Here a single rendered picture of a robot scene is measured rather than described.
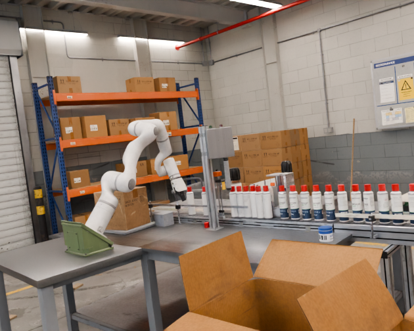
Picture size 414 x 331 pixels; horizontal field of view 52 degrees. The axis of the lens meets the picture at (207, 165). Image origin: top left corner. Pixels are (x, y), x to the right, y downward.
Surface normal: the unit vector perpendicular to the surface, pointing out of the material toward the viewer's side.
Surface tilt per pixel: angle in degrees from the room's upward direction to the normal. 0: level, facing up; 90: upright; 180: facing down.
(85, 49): 90
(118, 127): 90
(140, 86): 90
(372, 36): 90
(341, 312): 61
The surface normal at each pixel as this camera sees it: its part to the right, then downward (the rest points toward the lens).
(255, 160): -0.66, 0.13
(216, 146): 0.24, 0.04
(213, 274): 0.73, -0.20
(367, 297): 0.53, -0.53
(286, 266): -0.50, -0.70
